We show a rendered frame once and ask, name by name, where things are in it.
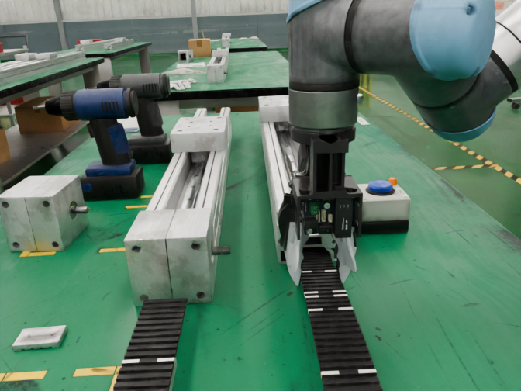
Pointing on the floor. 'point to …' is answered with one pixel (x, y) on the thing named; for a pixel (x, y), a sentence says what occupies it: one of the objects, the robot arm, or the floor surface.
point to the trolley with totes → (18, 98)
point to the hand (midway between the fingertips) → (319, 272)
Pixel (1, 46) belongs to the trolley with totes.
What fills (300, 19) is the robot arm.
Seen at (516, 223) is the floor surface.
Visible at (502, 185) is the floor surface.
